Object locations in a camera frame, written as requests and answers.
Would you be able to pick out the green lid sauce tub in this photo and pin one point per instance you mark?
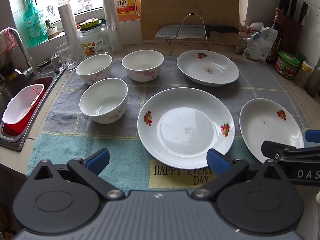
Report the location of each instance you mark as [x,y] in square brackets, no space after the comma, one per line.
[287,66]

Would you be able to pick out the small potted plant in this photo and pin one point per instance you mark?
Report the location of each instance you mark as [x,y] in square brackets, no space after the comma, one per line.
[51,30]

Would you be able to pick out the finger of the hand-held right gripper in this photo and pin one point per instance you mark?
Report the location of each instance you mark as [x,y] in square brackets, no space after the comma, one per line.
[295,155]
[313,136]

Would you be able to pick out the pink dish cloth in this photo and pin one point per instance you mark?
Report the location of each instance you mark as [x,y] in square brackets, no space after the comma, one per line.
[6,42]

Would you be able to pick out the grey and teal dish mat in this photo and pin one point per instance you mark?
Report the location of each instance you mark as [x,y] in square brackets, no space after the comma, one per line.
[75,140]

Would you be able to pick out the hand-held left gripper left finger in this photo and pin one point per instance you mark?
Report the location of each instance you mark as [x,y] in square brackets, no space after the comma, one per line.
[98,158]

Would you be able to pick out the white bag red print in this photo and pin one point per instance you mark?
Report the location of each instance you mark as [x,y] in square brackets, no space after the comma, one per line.
[241,42]

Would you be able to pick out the white pink floral bowl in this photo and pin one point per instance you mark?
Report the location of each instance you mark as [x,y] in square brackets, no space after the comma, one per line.
[142,62]
[93,66]
[103,97]

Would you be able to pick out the white plastic colander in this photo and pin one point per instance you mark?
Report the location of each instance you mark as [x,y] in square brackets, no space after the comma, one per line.
[22,105]

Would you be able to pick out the dark soy sauce bottle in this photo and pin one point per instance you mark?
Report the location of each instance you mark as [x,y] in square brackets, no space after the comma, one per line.
[276,50]

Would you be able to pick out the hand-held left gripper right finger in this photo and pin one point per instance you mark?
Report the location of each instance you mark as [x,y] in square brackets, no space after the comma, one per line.
[217,162]

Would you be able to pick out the white bag blue print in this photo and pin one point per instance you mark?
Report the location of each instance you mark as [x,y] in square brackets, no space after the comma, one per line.
[260,45]

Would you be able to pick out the yellow lid spice jar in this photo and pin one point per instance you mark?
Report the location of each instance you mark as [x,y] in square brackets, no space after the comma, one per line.
[303,75]

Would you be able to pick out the green detergent bottle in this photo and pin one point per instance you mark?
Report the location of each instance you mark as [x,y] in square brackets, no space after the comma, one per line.
[35,25]

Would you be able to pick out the steel faucet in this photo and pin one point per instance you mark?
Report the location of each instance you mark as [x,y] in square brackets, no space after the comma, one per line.
[23,52]

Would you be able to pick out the green cap jar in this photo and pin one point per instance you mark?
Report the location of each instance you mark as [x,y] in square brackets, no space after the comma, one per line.
[301,58]

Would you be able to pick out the steel sink strainer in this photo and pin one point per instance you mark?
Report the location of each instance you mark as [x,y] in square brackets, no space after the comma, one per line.
[45,63]

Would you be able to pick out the large white fruit print plate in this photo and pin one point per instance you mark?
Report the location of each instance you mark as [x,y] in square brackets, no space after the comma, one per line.
[185,130]

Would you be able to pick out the bamboo cutting board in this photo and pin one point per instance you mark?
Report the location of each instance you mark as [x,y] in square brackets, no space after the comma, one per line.
[190,2]

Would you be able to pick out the orange cooking wine jug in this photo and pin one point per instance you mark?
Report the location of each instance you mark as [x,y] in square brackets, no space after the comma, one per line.
[125,2]

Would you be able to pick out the clear glass mug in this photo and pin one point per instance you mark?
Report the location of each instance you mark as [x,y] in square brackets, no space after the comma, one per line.
[66,55]

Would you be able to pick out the dark red knife block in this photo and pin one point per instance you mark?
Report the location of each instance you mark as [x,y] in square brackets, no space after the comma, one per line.
[290,32]

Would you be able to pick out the steel sink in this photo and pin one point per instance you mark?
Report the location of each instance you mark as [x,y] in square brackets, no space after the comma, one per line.
[15,142]

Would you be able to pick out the red plastic basin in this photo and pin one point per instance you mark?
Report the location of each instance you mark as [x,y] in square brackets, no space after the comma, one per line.
[15,130]

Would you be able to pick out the glass jar yellow lid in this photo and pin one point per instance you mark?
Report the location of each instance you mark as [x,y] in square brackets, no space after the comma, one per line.
[93,40]

